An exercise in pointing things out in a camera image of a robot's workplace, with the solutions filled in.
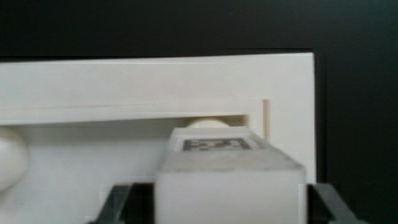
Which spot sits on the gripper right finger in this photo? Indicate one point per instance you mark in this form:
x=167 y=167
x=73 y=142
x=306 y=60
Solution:
x=327 y=207

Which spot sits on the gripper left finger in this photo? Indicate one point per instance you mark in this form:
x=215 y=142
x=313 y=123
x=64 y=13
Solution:
x=112 y=209

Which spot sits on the white leg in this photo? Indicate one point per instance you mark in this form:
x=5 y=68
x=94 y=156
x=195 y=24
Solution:
x=229 y=181

